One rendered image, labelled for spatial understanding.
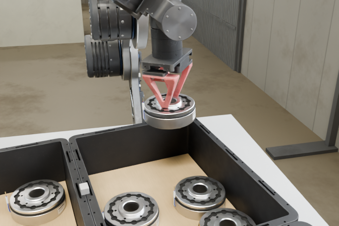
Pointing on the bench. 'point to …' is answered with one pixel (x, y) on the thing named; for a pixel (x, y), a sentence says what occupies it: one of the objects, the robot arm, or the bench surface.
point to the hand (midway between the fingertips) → (169, 99)
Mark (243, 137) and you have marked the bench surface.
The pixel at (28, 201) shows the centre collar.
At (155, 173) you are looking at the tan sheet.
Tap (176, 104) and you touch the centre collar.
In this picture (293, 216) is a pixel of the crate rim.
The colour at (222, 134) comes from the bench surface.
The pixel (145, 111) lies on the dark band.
